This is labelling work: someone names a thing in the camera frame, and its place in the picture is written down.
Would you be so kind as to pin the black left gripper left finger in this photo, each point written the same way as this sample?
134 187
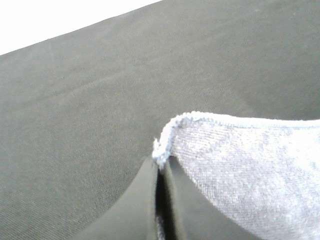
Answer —
133 215

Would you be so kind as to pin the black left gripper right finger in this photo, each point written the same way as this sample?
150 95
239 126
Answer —
189 215

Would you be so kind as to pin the grey microfibre towel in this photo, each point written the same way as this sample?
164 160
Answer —
264 174

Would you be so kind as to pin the black table mat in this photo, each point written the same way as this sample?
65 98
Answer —
79 113

